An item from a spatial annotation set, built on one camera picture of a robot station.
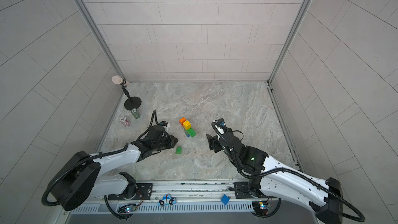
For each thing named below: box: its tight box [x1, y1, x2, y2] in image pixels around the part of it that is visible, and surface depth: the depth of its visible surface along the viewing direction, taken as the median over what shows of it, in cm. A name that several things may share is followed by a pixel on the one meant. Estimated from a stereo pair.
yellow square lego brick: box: [182, 120, 192, 131], surface depth 82 cm
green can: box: [131, 108, 141, 119], surface depth 96 cm
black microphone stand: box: [111, 75, 142, 111], surface depth 103 cm
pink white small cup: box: [119, 116, 131, 128], surface depth 91 cm
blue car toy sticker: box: [158, 193, 177, 207], surface depth 69 cm
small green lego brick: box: [175, 146, 182, 155], surface depth 85 cm
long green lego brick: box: [187, 127, 197, 138], surface depth 84 cm
